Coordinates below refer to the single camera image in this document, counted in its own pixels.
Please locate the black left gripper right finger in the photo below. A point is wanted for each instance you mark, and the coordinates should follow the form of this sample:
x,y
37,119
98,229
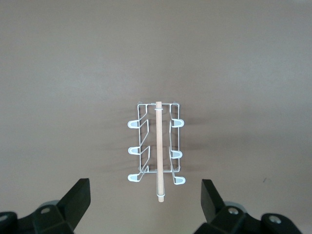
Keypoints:
x,y
214,207

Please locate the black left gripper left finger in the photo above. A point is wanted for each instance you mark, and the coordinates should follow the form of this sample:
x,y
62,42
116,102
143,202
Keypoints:
x,y
70,202

